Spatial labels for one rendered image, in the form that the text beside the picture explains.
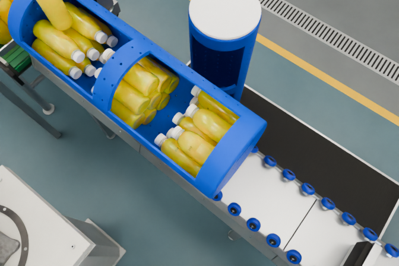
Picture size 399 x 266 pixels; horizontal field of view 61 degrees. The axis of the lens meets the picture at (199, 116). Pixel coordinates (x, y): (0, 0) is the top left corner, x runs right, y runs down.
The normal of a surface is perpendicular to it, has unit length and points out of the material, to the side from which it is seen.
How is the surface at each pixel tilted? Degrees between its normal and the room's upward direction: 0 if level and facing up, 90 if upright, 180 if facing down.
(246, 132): 14
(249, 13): 0
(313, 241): 0
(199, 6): 0
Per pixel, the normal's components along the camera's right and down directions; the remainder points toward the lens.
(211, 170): -0.43, 0.22
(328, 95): 0.00, -0.38
